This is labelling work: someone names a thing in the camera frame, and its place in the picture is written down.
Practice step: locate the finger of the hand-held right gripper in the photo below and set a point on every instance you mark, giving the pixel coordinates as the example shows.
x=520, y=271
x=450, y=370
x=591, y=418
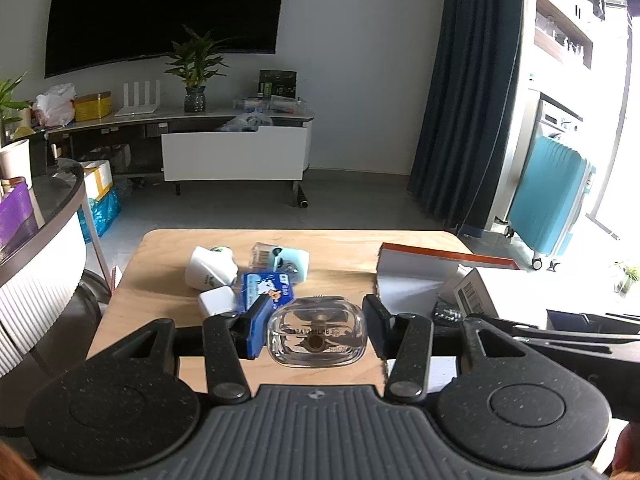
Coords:
x=590, y=347
x=590, y=324

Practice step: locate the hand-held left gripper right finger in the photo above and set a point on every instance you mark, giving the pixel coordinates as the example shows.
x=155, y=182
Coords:
x=377, y=327

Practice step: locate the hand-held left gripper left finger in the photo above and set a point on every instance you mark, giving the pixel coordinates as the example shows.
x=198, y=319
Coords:
x=257, y=327

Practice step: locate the blue card pack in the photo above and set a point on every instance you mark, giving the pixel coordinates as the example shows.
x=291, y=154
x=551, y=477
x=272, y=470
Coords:
x=265, y=290

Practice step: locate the small white charger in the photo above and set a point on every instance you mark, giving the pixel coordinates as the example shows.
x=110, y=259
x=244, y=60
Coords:
x=217, y=301

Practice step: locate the clear plastic case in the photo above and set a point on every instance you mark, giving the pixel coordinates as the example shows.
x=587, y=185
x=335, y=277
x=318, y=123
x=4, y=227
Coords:
x=316, y=332

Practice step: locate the orange and white cardboard box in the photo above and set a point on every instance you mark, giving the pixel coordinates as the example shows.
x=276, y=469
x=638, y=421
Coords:
x=415, y=280

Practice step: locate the black plug charger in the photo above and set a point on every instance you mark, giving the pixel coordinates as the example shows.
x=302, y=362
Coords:
x=446, y=315

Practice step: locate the white plug adapter green leaf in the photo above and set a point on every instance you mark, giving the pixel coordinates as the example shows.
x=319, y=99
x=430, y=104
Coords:
x=212, y=267

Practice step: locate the green and white box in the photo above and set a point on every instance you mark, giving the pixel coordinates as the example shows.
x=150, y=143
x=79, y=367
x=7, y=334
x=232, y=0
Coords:
x=482, y=292

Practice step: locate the person's right hand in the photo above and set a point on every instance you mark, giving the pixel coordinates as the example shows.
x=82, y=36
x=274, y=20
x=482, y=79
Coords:
x=627, y=452

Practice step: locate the small plant in glass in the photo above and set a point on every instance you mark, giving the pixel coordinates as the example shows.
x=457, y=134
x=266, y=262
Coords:
x=627, y=277

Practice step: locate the teal suitcase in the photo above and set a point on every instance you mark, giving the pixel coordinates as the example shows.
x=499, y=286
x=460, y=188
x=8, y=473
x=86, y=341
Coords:
x=550, y=195

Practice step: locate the black tube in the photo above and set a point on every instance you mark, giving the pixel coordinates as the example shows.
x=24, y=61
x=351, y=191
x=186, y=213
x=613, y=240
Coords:
x=301, y=197

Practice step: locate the red notebook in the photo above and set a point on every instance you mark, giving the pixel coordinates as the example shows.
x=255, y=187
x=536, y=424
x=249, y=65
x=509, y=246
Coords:
x=116, y=280

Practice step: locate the white drawer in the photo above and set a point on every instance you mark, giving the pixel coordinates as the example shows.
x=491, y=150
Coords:
x=235, y=152

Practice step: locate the grey blue plastic bag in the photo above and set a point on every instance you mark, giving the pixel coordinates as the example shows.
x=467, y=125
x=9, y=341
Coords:
x=245, y=122

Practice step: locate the white appliance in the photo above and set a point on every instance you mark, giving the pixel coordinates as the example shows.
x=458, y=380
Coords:
x=557, y=117

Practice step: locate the white cardboard box yellow tape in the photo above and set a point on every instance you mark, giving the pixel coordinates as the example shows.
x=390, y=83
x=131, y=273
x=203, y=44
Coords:
x=97, y=180

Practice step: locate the curved grey white counter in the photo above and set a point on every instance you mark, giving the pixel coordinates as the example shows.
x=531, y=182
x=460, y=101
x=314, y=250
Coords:
x=40, y=280

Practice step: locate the clear plastic boxes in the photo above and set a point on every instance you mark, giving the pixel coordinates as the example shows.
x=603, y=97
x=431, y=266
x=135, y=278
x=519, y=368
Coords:
x=272, y=105

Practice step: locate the television console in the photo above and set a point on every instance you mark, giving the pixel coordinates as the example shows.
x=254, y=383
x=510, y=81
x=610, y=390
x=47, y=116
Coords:
x=130, y=122

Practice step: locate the green and black box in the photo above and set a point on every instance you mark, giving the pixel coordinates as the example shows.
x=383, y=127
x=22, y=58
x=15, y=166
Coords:
x=278, y=84

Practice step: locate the dark blue curtain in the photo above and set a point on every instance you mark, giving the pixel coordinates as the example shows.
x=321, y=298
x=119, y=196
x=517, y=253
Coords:
x=470, y=90

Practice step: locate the white router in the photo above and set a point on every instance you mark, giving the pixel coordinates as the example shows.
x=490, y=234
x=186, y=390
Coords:
x=140, y=100

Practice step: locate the potted plant in dark vase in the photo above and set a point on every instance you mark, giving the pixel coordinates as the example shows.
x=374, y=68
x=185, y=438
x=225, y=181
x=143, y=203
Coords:
x=195, y=72

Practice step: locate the purple box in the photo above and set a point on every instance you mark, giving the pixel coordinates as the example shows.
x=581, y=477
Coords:
x=17, y=215

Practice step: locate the black rectangular device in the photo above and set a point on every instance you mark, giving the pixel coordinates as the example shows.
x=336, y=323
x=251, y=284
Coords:
x=41, y=155

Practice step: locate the white cup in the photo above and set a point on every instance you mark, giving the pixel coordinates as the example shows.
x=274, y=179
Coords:
x=17, y=162

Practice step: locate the white plastic bag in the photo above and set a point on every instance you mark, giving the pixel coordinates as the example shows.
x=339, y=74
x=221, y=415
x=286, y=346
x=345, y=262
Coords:
x=55, y=105

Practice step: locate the black television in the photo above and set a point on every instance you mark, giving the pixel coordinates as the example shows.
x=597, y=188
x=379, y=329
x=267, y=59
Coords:
x=165, y=10

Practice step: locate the leafy plant in steel pot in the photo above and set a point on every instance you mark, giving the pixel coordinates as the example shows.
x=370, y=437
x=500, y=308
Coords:
x=10, y=105

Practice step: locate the wall shelf with glassware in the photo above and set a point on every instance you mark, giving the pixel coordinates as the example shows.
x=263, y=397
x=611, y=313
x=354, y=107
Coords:
x=565, y=25

